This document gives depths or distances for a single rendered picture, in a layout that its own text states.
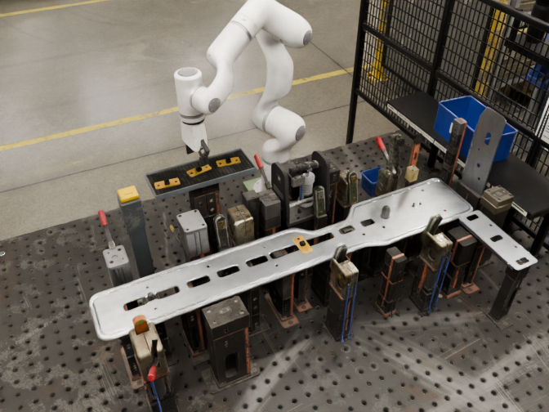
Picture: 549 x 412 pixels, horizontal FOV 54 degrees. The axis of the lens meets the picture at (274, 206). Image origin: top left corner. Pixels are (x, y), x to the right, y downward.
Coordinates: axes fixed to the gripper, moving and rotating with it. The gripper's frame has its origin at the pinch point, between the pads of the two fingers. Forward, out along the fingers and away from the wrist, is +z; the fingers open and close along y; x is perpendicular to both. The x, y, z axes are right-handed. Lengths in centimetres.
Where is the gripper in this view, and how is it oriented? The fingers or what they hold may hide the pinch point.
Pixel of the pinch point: (197, 156)
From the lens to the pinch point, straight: 186.8
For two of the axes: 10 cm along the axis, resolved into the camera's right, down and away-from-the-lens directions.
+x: 8.1, -3.8, 4.5
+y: 5.9, 5.3, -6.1
